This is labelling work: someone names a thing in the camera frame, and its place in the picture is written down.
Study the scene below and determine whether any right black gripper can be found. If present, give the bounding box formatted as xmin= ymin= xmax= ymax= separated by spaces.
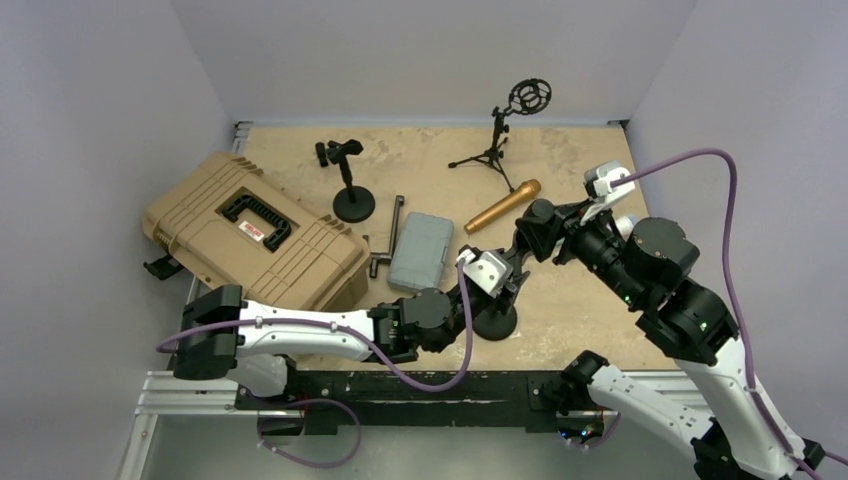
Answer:
xmin=519 ymin=190 xmax=645 ymax=304

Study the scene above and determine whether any black stand with round base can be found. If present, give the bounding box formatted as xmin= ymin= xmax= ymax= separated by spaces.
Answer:
xmin=473 ymin=247 xmax=530 ymax=341

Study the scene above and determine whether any gold microphone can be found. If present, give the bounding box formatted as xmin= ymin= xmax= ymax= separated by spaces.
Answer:
xmin=463 ymin=179 xmax=542 ymax=234

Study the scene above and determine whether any white microphone silver grille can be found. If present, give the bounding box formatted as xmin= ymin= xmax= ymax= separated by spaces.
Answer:
xmin=614 ymin=214 xmax=640 ymax=238

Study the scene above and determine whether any black tripod shock mount stand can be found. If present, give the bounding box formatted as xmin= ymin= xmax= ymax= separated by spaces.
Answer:
xmin=447 ymin=78 xmax=552 ymax=193

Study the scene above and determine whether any black clip stand round base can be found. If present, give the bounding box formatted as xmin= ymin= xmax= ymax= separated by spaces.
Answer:
xmin=326 ymin=139 xmax=376 ymax=223

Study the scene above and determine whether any black microphone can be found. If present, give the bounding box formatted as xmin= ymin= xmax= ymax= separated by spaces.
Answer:
xmin=521 ymin=198 xmax=556 ymax=225

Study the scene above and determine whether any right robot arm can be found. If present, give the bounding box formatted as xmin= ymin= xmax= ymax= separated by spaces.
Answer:
xmin=514 ymin=199 xmax=826 ymax=479

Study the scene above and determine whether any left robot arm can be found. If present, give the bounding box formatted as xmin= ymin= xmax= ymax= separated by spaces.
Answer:
xmin=157 ymin=246 xmax=529 ymax=409

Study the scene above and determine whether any grey plastic case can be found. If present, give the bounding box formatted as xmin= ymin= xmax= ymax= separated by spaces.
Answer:
xmin=387 ymin=212 xmax=454 ymax=293

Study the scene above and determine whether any grey metal T-bar tool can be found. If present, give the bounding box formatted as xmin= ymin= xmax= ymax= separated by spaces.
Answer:
xmin=369 ymin=194 xmax=407 ymax=280

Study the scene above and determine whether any small black adapter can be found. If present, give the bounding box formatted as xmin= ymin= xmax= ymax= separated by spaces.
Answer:
xmin=315 ymin=142 xmax=329 ymax=168

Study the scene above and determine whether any tan hard case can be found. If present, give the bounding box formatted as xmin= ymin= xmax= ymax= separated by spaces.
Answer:
xmin=142 ymin=152 xmax=370 ymax=312

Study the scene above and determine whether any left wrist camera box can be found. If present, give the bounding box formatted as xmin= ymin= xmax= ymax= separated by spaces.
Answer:
xmin=457 ymin=248 xmax=514 ymax=298

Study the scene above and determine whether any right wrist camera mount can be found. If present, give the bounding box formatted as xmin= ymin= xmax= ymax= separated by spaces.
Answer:
xmin=580 ymin=160 xmax=636 ymax=225

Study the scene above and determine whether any purple cable loop front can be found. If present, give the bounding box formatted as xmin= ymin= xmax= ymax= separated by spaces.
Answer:
xmin=256 ymin=397 xmax=363 ymax=470

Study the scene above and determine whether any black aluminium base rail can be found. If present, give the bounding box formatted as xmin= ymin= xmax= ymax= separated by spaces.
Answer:
xmin=135 ymin=367 xmax=723 ymax=439

